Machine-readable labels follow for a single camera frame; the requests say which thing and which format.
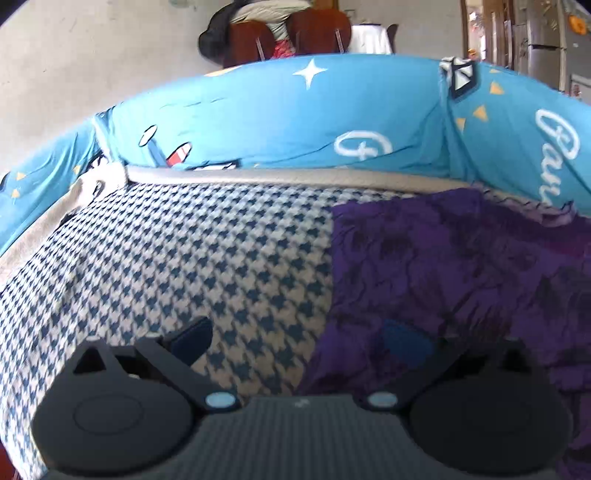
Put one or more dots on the red floral cloth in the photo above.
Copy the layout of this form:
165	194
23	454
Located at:
282	50

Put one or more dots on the dark wooden chair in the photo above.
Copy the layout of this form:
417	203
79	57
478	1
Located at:
393	37

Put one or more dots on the silver refrigerator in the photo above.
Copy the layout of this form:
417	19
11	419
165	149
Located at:
545	41

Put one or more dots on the purple floral garment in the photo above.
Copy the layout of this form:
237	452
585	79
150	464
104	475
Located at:
438	258

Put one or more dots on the orange fridge decoration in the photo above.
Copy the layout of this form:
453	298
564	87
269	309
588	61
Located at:
578	25

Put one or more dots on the white-clothed dining table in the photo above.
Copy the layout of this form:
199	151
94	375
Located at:
369	39

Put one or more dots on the light padded coat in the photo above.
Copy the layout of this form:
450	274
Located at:
268	11

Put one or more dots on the brown wooden chair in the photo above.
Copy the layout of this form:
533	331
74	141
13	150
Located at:
318	32
247	44

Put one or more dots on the white chest freezer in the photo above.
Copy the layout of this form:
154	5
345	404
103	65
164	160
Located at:
581	87

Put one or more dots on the blue printed sofa backrest cover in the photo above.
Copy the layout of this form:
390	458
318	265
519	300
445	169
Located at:
277	120

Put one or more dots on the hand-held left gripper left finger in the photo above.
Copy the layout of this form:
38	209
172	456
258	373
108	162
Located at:
194	339

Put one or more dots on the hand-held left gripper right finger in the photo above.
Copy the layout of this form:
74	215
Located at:
406	341

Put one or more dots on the houndstooth sofa seat cover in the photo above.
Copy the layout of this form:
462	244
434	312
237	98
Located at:
184	267

